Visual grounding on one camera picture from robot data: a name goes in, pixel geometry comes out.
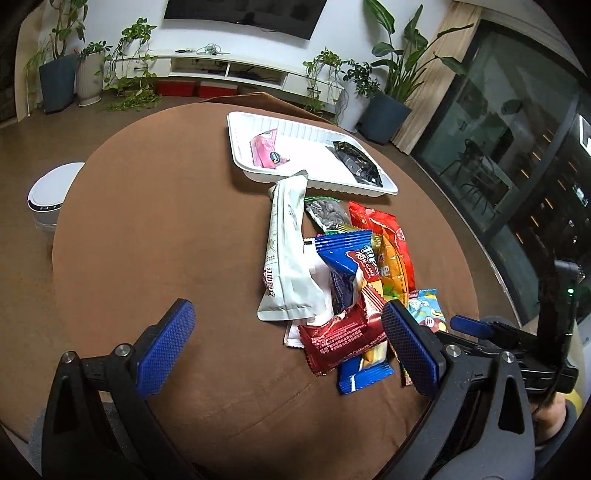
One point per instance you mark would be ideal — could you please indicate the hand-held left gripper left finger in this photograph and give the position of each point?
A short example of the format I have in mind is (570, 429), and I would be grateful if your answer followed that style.
(166, 350)

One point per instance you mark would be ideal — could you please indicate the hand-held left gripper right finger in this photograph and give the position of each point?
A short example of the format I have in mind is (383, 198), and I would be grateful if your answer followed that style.
(411, 350)

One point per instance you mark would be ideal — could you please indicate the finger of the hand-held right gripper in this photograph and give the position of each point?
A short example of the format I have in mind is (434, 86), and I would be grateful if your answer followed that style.
(471, 325)

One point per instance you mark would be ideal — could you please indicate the blue and white snack packet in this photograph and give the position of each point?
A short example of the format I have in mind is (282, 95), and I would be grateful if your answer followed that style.
(364, 376)

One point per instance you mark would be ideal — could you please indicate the white packet with pink print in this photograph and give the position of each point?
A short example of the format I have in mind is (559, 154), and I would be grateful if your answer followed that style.
(293, 334)

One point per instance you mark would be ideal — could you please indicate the blue packet with red label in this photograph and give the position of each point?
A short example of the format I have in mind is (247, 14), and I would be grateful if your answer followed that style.
(344, 251)

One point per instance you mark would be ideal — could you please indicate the bright red snack packet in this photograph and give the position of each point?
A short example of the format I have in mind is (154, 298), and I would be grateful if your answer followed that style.
(388, 224)

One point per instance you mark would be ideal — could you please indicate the long white snack packet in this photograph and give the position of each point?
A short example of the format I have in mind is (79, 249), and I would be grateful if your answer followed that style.
(286, 249)

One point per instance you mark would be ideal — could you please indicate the white plastic tray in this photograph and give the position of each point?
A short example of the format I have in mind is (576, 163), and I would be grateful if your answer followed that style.
(304, 152)

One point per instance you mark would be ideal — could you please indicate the person's right hand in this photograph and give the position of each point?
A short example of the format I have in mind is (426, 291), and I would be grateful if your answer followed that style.
(549, 415)

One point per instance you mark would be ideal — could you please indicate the light blue snack packet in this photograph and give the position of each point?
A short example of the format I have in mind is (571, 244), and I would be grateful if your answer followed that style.
(422, 307)

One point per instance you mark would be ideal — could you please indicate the dark red snack packet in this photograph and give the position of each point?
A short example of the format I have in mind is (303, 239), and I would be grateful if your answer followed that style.
(341, 339)

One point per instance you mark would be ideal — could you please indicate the orange yellow snack packet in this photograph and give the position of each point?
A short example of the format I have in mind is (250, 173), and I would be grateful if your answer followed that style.
(392, 277)

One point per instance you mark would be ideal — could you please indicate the clear sunflower seed packet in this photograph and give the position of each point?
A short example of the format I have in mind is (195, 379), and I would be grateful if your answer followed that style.
(328, 214)

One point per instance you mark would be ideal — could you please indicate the glass sliding door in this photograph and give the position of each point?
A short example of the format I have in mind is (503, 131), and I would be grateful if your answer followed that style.
(508, 138)

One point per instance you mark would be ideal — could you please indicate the black snack packet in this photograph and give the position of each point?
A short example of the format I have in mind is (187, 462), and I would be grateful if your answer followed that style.
(358, 164)

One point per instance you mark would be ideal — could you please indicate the white round bin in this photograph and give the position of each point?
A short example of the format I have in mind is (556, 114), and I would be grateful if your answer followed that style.
(51, 194)

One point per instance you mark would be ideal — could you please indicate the pink snack packet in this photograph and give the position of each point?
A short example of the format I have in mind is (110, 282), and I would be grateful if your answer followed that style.
(268, 152)

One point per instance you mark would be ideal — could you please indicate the large-leaf plant in dark pot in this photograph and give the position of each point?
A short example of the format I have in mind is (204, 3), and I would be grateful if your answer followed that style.
(383, 117)

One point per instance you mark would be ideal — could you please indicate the beige curtain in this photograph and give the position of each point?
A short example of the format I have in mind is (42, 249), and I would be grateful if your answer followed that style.
(438, 87)

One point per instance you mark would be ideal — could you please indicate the bushy plant in white pot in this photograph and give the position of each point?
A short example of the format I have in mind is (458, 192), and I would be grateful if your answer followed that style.
(355, 108)

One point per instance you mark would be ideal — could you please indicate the trailing green vine plant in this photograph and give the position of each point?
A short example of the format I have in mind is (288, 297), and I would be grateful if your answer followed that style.
(134, 92)

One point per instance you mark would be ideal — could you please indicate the red storage box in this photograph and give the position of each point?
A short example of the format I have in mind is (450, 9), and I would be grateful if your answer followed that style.
(218, 89)
(175, 87)

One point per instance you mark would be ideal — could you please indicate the small plant in white pot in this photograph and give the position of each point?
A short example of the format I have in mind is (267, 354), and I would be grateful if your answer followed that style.
(90, 78)

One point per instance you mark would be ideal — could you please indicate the tall plant in blue-grey pot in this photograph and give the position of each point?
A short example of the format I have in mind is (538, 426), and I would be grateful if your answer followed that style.
(57, 83)

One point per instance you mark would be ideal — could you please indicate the white television cabinet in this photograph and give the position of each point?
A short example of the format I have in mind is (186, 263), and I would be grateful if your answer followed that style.
(249, 63)

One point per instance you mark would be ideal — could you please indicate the trailing plant on cabinet end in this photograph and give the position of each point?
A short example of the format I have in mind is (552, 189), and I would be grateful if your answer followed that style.
(323, 62)

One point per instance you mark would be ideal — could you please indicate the wall television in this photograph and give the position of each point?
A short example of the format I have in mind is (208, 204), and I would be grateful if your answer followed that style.
(244, 14)

